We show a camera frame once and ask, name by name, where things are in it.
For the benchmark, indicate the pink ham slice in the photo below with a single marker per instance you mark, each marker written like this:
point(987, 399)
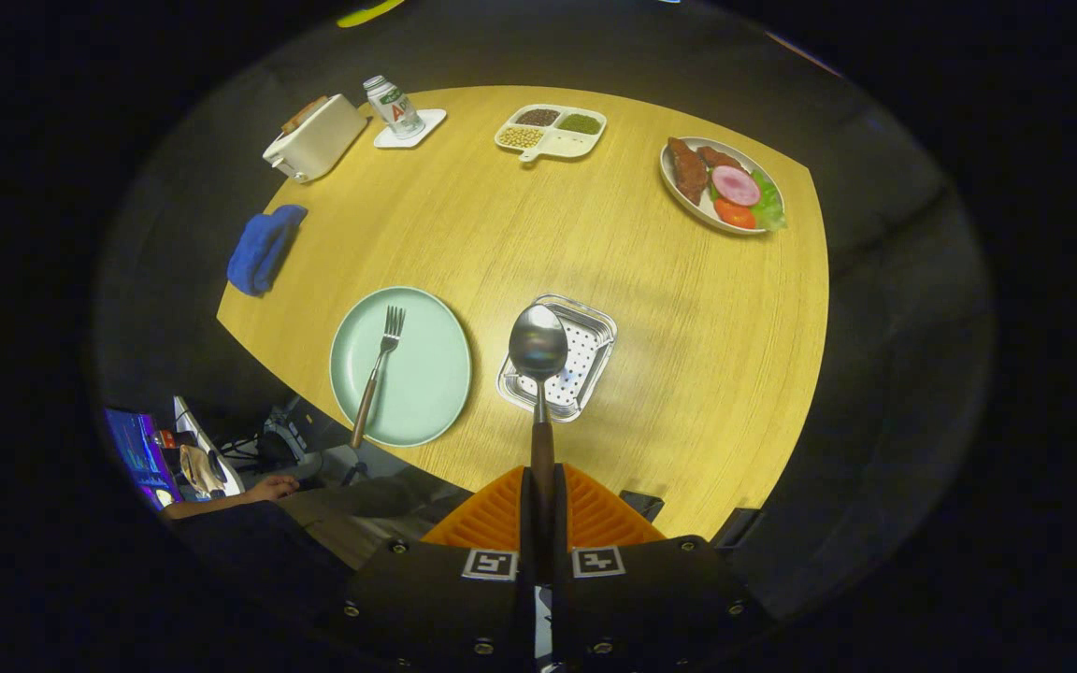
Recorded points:
point(736, 185)

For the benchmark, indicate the white plate with food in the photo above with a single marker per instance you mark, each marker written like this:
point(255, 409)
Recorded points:
point(702, 213)

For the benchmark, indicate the light green plate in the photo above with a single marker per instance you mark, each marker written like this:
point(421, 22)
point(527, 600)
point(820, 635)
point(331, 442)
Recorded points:
point(426, 374)

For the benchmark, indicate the brown toast slice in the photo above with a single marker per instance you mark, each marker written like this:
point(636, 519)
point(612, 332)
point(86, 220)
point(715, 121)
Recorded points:
point(305, 114)

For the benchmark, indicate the white divided dish with beans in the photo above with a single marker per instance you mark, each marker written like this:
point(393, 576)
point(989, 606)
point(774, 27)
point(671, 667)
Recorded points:
point(576, 142)

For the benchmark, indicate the brown sausage piece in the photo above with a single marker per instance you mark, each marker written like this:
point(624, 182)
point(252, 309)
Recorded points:
point(688, 173)
point(721, 156)

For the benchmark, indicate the white square coaster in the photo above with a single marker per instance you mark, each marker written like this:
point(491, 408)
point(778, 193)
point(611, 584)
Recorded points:
point(426, 121)

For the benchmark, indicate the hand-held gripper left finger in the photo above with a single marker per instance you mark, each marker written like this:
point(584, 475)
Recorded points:
point(525, 533)

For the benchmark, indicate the small white bottle green cap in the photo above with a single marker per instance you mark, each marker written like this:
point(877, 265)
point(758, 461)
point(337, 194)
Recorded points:
point(394, 105)

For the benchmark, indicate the computer monitor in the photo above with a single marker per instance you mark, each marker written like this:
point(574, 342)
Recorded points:
point(138, 458)

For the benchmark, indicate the white toaster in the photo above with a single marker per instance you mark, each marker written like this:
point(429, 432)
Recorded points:
point(319, 140)

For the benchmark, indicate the blue cloth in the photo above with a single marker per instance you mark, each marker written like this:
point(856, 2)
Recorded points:
point(263, 248)

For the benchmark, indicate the green lettuce leaf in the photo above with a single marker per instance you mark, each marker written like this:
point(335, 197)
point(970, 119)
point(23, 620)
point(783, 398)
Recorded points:
point(770, 210)

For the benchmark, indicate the red tomato slice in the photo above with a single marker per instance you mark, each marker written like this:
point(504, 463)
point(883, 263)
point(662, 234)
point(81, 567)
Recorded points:
point(735, 214)

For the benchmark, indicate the black table bracket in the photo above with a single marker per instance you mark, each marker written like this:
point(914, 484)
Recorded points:
point(641, 505)
point(737, 529)

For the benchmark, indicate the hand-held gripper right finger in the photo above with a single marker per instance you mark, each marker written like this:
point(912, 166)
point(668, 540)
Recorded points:
point(561, 533)

